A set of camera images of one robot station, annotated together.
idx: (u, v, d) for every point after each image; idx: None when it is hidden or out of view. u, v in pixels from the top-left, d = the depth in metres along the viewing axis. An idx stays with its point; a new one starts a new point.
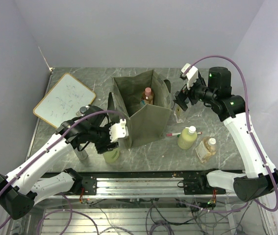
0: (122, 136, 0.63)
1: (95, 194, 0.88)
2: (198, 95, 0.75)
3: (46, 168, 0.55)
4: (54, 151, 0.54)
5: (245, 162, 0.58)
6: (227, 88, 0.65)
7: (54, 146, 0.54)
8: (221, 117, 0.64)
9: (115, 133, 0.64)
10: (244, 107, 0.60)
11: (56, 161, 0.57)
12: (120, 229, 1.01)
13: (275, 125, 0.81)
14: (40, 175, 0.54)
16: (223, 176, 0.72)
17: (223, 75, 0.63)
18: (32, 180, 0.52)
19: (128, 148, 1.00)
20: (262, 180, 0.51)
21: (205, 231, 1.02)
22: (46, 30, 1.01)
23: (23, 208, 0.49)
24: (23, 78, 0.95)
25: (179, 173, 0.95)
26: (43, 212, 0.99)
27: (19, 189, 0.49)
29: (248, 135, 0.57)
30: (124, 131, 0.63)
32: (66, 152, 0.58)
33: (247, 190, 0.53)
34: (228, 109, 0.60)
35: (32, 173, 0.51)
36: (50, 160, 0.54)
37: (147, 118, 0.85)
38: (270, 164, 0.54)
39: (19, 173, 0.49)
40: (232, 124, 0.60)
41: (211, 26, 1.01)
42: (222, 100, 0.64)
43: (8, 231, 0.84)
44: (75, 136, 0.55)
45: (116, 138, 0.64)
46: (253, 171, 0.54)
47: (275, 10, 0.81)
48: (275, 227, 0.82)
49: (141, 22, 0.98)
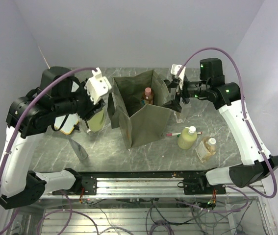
0: (104, 92, 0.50)
1: (95, 194, 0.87)
2: (192, 92, 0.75)
3: (24, 164, 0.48)
4: (16, 151, 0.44)
5: (240, 148, 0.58)
6: (219, 76, 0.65)
7: (12, 144, 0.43)
8: (216, 105, 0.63)
9: (93, 90, 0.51)
10: (239, 95, 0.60)
11: (30, 153, 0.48)
12: (120, 229, 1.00)
13: (275, 125, 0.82)
14: (22, 172, 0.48)
16: (219, 171, 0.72)
17: (214, 64, 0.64)
18: (16, 181, 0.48)
19: (128, 148, 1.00)
20: (257, 167, 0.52)
21: (205, 231, 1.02)
22: (46, 29, 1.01)
23: (33, 195, 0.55)
24: (22, 78, 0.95)
25: (179, 173, 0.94)
26: (43, 212, 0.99)
27: (9, 194, 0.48)
29: (244, 123, 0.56)
30: (105, 85, 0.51)
32: (37, 140, 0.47)
33: (242, 176, 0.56)
34: (223, 97, 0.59)
35: (8, 178, 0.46)
36: (19, 158, 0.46)
37: (147, 118, 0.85)
38: (266, 150, 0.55)
39: None
40: (228, 111, 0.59)
41: (211, 26, 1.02)
42: (216, 87, 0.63)
43: (8, 231, 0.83)
44: (32, 123, 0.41)
45: (99, 98, 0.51)
46: (249, 158, 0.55)
47: (275, 10, 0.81)
48: (275, 227, 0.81)
49: (141, 21, 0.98)
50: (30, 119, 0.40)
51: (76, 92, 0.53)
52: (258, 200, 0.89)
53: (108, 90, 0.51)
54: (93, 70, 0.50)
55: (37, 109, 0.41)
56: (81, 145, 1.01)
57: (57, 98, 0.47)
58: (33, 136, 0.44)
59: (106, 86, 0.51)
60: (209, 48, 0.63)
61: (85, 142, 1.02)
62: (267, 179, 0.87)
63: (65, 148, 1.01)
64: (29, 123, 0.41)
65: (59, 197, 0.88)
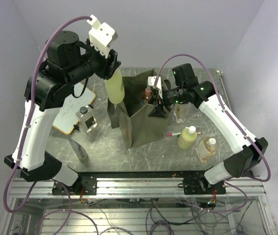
0: (108, 39, 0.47)
1: (95, 194, 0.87)
2: (173, 98, 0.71)
3: (43, 139, 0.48)
4: (36, 124, 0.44)
5: (228, 138, 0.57)
6: (192, 78, 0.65)
7: (32, 117, 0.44)
8: (195, 104, 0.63)
9: (98, 43, 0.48)
10: (214, 90, 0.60)
11: (49, 128, 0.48)
12: (120, 229, 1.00)
13: (274, 125, 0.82)
14: (42, 147, 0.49)
16: (216, 167, 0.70)
17: (185, 68, 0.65)
18: (37, 155, 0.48)
19: (128, 148, 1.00)
20: (246, 152, 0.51)
21: (205, 231, 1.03)
22: (46, 29, 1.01)
23: (51, 170, 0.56)
24: (22, 77, 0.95)
25: (179, 173, 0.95)
26: (43, 212, 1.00)
27: (29, 169, 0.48)
29: (224, 114, 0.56)
30: (108, 33, 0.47)
32: (56, 114, 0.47)
33: (237, 165, 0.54)
34: (200, 95, 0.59)
35: (29, 152, 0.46)
36: (39, 132, 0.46)
37: (146, 118, 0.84)
38: (250, 134, 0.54)
39: (18, 156, 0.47)
40: (207, 107, 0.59)
41: (211, 25, 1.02)
42: (192, 87, 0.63)
43: (8, 230, 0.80)
44: (51, 96, 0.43)
45: (107, 47, 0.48)
46: (237, 146, 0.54)
47: (275, 10, 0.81)
48: (275, 227, 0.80)
49: (141, 21, 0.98)
50: (48, 92, 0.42)
51: (88, 54, 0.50)
52: (258, 200, 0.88)
53: (112, 36, 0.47)
54: (88, 20, 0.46)
55: (53, 82, 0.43)
56: (81, 145, 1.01)
57: (69, 65, 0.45)
58: (50, 110, 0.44)
59: (109, 33, 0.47)
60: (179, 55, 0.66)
61: (85, 142, 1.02)
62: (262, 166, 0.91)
63: (65, 148, 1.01)
64: (47, 96, 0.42)
65: (59, 197, 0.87)
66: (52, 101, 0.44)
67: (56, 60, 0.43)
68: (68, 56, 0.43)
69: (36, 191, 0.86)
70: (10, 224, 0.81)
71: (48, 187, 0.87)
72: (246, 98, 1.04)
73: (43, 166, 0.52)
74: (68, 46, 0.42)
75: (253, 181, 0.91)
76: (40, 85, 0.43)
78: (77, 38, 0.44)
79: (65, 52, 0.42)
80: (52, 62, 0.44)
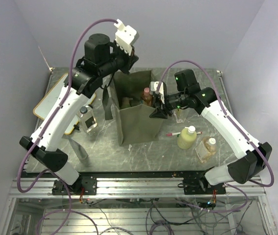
0: (131, 38, 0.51)
1: (95, 194, 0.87)
2: (174, 104, 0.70)
3: (65, 124, 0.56)
4: (68, 106, 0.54)
5: (231, 144, 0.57)
6: (194, 84, 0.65)
7: (66, 100, 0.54)
8: (198, 110, 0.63)
9: (123, 43, 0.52)
10: (215, 97, 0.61)
11: (72, 116, 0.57)
12: (120, 229, 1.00)
13: (273, 124, 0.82)
14: (62, 131, 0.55)
16: (218, 169, 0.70)
17: (187, 74, 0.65)
18: (56, 137, 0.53)
19: (119, 143, 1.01)
20: (250, 158, 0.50)
21: (205, 231, 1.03)
22: (46, 28, 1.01)
23: (59, 163, 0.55)
24: (22, 76, 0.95)
25: (179, 173, 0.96)
26: (43, 212, 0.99)
27: (46, 149, 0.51)
29: (227, 119, 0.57)
30: (131, 33, 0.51)
32: (83, 105, 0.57)
33: (241, 171, 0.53)
34: (202, 101, 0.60)
35: (53, 131, 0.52)
36: (67, 115, 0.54)
37: (141, 118, 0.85)
38: (254, 139, 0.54)
39: (40, 134, 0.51)
40: (209, 113, 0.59)
41: (211, 25, 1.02)
42: (194, 94, 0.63)
43: (8, 230, 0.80)
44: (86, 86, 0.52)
45: (130, 46, 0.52)
46: (240, 151, 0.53)
47: (275, 9, 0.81)
48: (275, 227, 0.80)
49: (140, 20, 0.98)
50: (86, 83, 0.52)
51: (116, 53, 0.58)
52: (258, 200, 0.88)
53: (135, 36, 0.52)
54: (115, 23, 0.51)
55: (89, 76, 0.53)
56: (81, 145, 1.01)
57: (101, 62, 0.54)
58: (84, 97, 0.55)
59: (131, 33, 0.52)
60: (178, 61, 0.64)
61: (85, 142, 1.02)
62: (265, 171, 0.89)
63: (65, 148, 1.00)
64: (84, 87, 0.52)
65: (59, 197, 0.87)
66: (88, 91, 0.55)
67: (92, 57, 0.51)
68: (102, 54, 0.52)
69: (36, 191, 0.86)
70: (9, 225, 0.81)
71: (48, 187, 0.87)
72: (245, 98, 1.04)
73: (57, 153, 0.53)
74: (102, 46, 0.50)
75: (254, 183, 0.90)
76: (80, 77, 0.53)
78: (109, 39, 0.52)
79: (100, 50, 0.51)
80: (88, 59, 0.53)
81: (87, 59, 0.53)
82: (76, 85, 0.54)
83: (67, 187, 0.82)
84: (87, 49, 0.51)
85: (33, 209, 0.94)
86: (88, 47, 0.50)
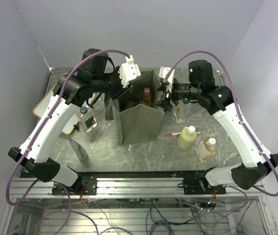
0: (133, 77, 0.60)
1: (95, 194, 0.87)
2: (182, 95, 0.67)
3: (55, 134, 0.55)
4: (57, 116, 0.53)
5: (240, 151, 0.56)
6: (210, 80, 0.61)
7: (55, 110, 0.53)
8: (209, 110, 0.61)
9: (125, 76, 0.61)
10: (232, 98, 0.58)
11: (63, 125, 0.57)
12: (120, 229, 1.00)
13: (273, 124, 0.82)
14: (51, 141, 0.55)
16: (222, 171, 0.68)
17: (205, 68, 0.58)
18: (45, 148, 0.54)
19: (119, 143, 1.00)
20: (261, 169, 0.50)
21: (205, 231, 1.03)
22: (47, 28, 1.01)
23: (51, 172, 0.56)
24: (22, 76, 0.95)
25: (180, 173, 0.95)
26: (44, 212, 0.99)
27: (35, 161, 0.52)
29: (241, 126, 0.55)
30: (135, 72, 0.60)
32: (72, 114, 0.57)
33: (247, 180, 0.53)
34: (217, 103, 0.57)
35: (42, 142, 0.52)
36: (56, 125, 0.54)
37: (140, 118, 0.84)
38: (267, 150, 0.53)
39: (29, 146, 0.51)
40: (224, 116, 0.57)
41: (211, 26, 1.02)
42: (209, 93, 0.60)
43: (8, 231, 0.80)
44: (75, 94, 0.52)
45: (128, 82, 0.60)
46: (251, 161, 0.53)
47: (275, 9, 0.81)
48: (275, 227, 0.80)
49: (140, 20, 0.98)
50: (76, 92, 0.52)
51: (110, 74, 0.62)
52: (258, 200, 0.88)
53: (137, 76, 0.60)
54: (127, 58, 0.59)
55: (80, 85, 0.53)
56: (81, 145, 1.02)
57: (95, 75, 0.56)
58: (73, 106, 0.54)
59: (135, 72, 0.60)
60: (195, 51, 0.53)
61: (85, 142, 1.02)
62: None
63: (65, 148, 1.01)
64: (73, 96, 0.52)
65: (59, 197, 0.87)
66: (78, 100, 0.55)
67: (88, 67, 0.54)
68: (98, 67, 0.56)
69: (36, 192, 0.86)
70: (9, 225, 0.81)
71: (47, 187, 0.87)
72: (245, 98, 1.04)
73: (46, 164, 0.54)
74: (101, 58, 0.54)
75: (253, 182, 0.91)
76: (70, 86, 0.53)
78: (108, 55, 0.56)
79: (98, 62, 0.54)
80: (83, 69, 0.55)
81: (81, 69, 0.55)
82: (65, 95, 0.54)
83: (67, 187, 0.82)
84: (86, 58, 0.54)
85: (33, 209, 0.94)
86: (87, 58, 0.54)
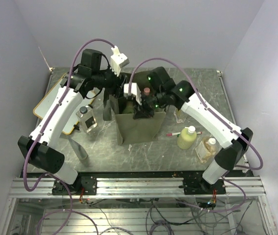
0: (120, 61, 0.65)
1: (95, 194, 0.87)
2: (152, 103, 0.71)
3: (64, 121, 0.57)
4: (67, 103, 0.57)
5: (215, 134, 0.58)
6: (168, 80, 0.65)
7: (64, 98, 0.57)
8: (177, 106, 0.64)
9: (114, 63, 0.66)
10: (192, 90, 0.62)
11: (70, 114, 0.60)
12: (120, 229, 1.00)
13: (273, 124, 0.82)
14: (61, 129, 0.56)
16: (211, 164, 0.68)
17: (159, 71, 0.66)
18: (56, 134, 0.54)
19: (119, 143, 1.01)
20: (236, 146, 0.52)
21: (205, 231, 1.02)
22: (46, 28, 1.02)
23: (57, 162, 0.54)
24: (22, 76, 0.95)
25: (179, 173, 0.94)
26: (44, 212, 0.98)
27: (48, 144, 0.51)
29: (208, 111, 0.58)
30: (121, 57, 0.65)
32: (78, 104, 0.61)
33: (228, 158, 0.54)
34: (180, 97, 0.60)
35: (54, 127, 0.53)
36: (66, 112, 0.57)
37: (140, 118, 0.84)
38: (236, 127, 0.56)
39: (41, 129, 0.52)
40: (190, 107, 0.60)
41: (211, 26, 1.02)
42: (170, 90, 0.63)
43: (8, 230, 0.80)
44: (81, 84, 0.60)
45: (119, 66, 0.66)
46: (225, 140, 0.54)
47: (275, 9, 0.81)
48: (275, 227, 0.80)
49: (140, 19, 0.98)
50: (82, 83, 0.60)
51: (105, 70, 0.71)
52: (258, 200, 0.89)
53: (125, 59, 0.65)
54: (112, 47, 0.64)
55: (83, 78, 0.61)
56: (81, 145, 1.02)
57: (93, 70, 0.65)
58: (80, 96, 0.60)
59: (123, 57, 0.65)
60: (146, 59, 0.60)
61: (85, 142, 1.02)
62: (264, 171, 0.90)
63: (65, 148, 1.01)
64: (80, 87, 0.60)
65: (59, 197, 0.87)
66: (83, 91, 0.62)
67: (88, 62, 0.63)
68: (95, 62, 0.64)
69: (37, 191, 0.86)
70: (9, 224, 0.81)
71: (48, 187, 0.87)
72: (246, 98, 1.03)
73: (56, 151, 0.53)
74: (97, 55, 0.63)
75: (253, 181, 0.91)
76: (75, 80, 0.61)
78: (100, 54, 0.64)
79: (94, 58, 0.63)
80: (83, 65, 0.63)
81: (81, 66, 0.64)
82: (72, 86, 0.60)
83: (68, 185, 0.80)
84: (85, 56, 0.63)
85: (33, 209, 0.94)
86: (86, 55, 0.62)
